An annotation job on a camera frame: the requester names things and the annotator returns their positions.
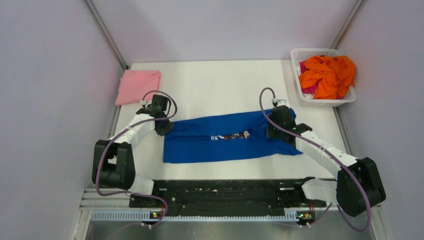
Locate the blue printed t shirt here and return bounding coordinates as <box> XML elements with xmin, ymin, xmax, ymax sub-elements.
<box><xmin>163</xmin><ymin>111</ymin><xmax>301</xmax><ymax>164</ymax></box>

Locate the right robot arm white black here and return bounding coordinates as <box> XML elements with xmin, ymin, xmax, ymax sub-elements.
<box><xmin>266</xmin><ymin>105</ymin><xmax>387</xmax><ymax>217</ymax></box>

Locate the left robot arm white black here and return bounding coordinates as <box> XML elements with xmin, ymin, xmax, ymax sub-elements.
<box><xmin>92</xmin><ymin>90</ymin><xmax>178</xmax><ymax>207</ymax></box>

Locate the folded pink t shirt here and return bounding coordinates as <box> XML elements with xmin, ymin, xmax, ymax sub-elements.
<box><xmin>115</xmin><ymin>69</ymin><xmax>162</xmax><ymax>106</ymax></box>

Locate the magenta garment in basket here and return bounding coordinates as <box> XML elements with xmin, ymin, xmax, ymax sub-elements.
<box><xmin>299</xmin><ymin>60</ymin><xmax>317</xmax><ymax>94</ymax></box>

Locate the white plastic laundry basket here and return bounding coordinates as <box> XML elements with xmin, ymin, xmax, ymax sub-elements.
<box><xmin>290</xmin><ymin>48</ymin><xmax>357</xmax><ymax>108</ymax></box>

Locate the orange t shirt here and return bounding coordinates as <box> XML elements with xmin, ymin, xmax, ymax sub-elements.
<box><xmin>299</xmin><ymin>55</ymin><xmax>356</xmax><ymax>100</ymax></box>

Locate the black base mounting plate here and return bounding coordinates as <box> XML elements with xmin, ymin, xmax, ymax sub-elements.
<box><xmin>129</xmin><ymin>179</ymin><xmax>327</xmax><ymax>217</ymax></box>

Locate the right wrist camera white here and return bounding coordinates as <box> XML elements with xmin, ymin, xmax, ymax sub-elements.
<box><xmin>271</xmin><ymin>98</ymin><xmax>291</xmax><ymax>108</ymax></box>

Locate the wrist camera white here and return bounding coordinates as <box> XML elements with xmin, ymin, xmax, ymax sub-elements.
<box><xmin>140</xmin><ymin>100</ymin><xmax>152</xmax><ymax>108</ymax></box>
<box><xmin>271</xmin><ymin>98</ymin><xmax>291</xmax><ymax>108</ymax></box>

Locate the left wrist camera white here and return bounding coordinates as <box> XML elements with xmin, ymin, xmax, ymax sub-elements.
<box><xmin>140</xmin><ymin>100</ymin><xmax>152</xmax><ymax>108</ymax></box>

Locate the left corner frame post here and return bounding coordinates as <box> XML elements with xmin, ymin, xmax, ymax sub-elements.
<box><xmin>82</xmin><ymin>0</ymin><xmax>129</xmax><ymax>70</ymax></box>

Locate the corner frame post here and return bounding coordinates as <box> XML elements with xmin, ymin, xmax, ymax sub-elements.
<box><xmin>330</xmin><ymin>0</ymin><xmax>366</xmax><ymax>49</ymax></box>
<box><xmin>82</xmin><ymin>0</ymin><xmax>129</xmax><ymax>70</ymax></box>

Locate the aluminium frame rail front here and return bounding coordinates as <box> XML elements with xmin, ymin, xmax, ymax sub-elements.
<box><xmin>79</xmin><ymin>188</ymin><xmax>312</xmax><ymax>225</ymax></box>

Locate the right corner frame post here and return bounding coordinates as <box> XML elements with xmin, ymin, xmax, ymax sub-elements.
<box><xmin>330</xmin><ymin>0</ymin><xmax>366</xmax><ymax>49</ymax></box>

